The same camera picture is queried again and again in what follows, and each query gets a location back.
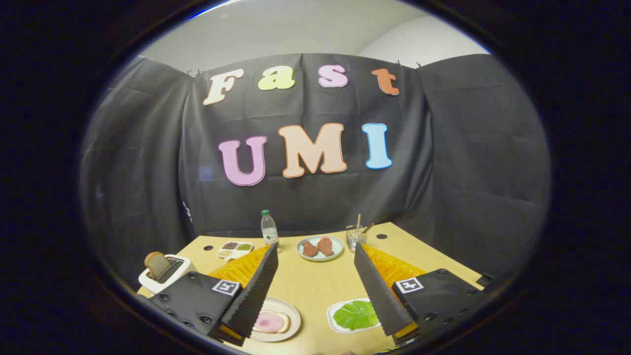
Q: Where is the clear plastic water bottle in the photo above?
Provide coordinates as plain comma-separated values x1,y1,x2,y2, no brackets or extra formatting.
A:
260,210,281,253

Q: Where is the white bread slice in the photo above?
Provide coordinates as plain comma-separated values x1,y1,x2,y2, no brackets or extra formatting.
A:
253,311,291,334

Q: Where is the white divided seasoning tray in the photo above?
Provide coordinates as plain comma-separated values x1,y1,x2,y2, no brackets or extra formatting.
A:
216,241,254,260

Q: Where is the light blue round plate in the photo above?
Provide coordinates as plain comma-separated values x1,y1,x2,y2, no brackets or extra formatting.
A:
296,235,344,262

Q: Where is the pink ham slice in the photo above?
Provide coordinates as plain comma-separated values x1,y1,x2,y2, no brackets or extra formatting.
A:
254,312,285,332

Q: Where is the brown toast slice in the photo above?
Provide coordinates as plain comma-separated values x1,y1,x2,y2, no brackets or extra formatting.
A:
144,251,171,280

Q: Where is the cream round plate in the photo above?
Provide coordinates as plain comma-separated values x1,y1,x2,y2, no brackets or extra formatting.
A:
249,296,302,343

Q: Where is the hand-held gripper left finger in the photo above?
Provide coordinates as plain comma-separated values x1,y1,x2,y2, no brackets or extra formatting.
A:
147,243,280,347

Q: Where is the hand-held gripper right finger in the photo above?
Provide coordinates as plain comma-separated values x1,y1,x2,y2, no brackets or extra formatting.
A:
353,242,489,346

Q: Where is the green lettuce leaf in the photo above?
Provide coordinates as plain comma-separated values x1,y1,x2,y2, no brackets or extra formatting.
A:
333,300,380,331

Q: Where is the clear glass utensil holder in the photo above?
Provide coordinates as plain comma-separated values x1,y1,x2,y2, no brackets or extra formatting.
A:
346,225,368,252

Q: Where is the white square plate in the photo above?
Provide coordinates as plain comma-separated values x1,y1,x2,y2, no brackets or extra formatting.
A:
327,297,383,334

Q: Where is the black backdrop cloth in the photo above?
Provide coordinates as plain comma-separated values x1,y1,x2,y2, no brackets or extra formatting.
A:
80,53,551,291

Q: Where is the cream toaster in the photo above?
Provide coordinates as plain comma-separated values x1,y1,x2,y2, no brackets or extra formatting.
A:
138,254,198,295

